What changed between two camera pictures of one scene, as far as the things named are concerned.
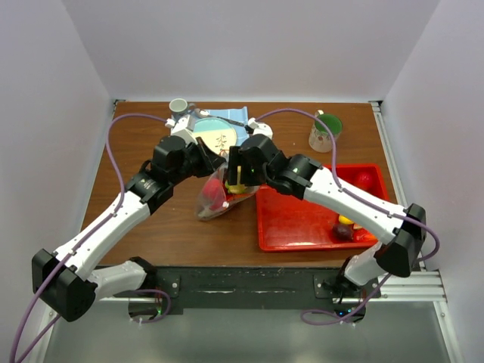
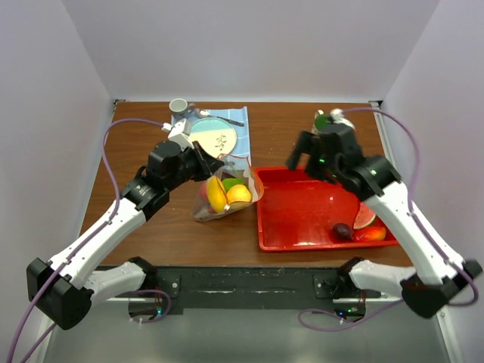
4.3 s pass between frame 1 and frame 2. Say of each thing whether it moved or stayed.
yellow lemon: moved
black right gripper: moved
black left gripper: stayed
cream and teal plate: stayed
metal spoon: stayed
